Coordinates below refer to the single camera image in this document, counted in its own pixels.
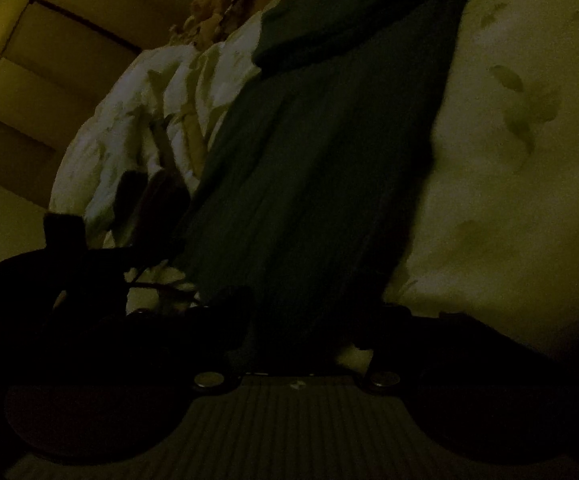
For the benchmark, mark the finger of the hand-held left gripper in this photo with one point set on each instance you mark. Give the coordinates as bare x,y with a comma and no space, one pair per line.
167,210
128,200

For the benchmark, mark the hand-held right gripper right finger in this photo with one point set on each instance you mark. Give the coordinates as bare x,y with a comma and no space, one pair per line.
399,325

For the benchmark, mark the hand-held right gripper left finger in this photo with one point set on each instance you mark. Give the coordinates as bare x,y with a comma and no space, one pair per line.
229,310

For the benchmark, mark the white leaf-print duvet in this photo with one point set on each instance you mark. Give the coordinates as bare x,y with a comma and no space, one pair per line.
509,185

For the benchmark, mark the dark green knit sweater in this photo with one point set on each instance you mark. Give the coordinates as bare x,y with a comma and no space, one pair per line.
319,185

